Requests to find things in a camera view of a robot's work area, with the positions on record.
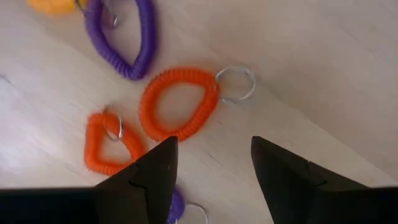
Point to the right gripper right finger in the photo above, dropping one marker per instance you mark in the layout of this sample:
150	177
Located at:
292	193

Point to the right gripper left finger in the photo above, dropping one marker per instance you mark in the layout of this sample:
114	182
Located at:
146	193

